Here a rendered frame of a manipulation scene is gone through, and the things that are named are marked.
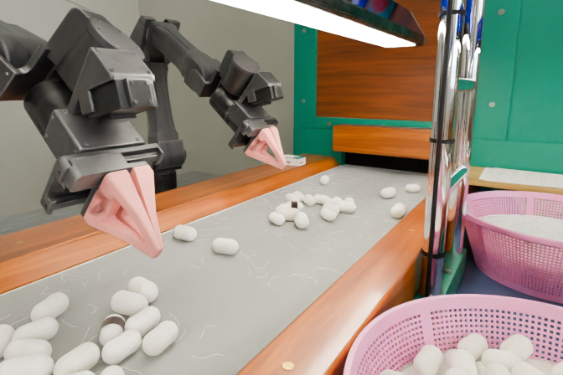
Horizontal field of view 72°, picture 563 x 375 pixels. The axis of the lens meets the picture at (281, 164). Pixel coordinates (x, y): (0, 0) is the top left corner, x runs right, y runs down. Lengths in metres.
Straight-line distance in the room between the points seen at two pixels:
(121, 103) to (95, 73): 0.04
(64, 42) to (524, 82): 0.87
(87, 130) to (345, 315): 0.28
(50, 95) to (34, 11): 2.24
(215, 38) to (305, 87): 1.44
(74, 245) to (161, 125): 0.49
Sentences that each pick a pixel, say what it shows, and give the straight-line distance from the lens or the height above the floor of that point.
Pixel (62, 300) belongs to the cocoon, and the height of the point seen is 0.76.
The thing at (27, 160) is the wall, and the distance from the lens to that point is 2.61.
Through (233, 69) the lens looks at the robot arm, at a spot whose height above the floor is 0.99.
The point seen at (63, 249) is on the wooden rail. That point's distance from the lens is 0.56.
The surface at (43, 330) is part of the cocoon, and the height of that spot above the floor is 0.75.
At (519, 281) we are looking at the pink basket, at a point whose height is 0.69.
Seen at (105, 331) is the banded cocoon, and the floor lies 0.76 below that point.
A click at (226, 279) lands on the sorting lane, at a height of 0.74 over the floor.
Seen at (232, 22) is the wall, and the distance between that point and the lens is 2.44.
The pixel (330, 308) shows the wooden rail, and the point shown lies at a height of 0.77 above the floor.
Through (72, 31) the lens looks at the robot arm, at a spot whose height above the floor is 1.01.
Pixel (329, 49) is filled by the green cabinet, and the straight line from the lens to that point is 1.13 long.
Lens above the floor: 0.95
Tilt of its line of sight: 11 degrees down
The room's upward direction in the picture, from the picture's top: straight up
